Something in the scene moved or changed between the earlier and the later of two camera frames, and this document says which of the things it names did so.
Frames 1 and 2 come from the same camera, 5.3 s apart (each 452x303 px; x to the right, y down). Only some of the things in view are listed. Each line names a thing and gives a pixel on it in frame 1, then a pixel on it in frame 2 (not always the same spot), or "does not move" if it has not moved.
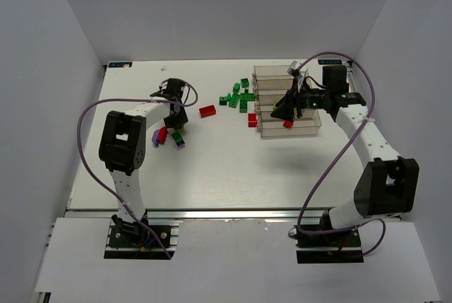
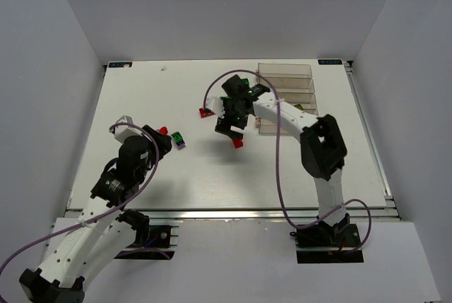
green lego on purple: [177, 137] does not move
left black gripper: [179, 118] -> [161, 140]
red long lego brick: [207, 111] does not move
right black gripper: [296, 104] -> [229, 126]
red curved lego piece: [162, 134] does not move
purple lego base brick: [180, 145] does not move
